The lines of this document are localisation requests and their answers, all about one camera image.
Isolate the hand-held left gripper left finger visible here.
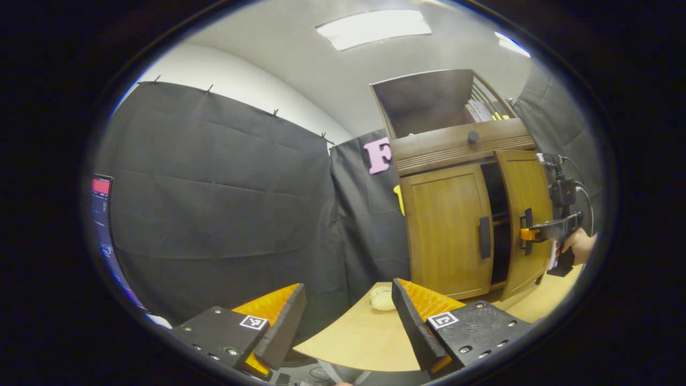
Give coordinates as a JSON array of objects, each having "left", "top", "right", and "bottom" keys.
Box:
[{"left": 171, "top": 283, "right": 308, "bottom": 378}]

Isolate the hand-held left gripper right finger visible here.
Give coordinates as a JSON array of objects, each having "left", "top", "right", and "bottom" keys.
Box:
[{"left": 391, "top": 278, "right": 531, "bottom": 376}]

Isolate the wooden cabinet door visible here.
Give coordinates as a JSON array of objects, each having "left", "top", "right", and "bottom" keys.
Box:
[
  {"left": 494, "top": 150, "right": 554, "bottom": 302},
  {"left": 399, "top": 162, "right": 495, "bottom": 300}
]

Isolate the wooden double-door shoe cabinet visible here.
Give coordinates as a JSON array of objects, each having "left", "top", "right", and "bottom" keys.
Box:
[{"left": 370, "top": 69, "right": 555, "bottom": 303}]

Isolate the cream soft toy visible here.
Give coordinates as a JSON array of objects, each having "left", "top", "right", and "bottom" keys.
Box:
[{"left": 369, "top": 286, "right": 398, "bottom": 312}]

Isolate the wooden drawer with black knob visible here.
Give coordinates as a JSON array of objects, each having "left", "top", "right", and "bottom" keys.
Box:
[{"left": 391, "top": 118, "right": 536, "bottom": 177}]

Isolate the small ceiling light panel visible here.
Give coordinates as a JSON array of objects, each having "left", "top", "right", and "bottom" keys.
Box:
[{"left": 494, "top": 31, "right": 532, "bottom": 58}]

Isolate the computer monitor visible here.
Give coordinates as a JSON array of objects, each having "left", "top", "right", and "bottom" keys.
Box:
[{"left": 88, "top": 174, "right": 114, "bottom": 259}]

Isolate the large ceiling light panel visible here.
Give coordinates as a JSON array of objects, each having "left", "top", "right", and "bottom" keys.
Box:
[{"left": 316, "top": 10, "right": 433, "bottom": 52}]

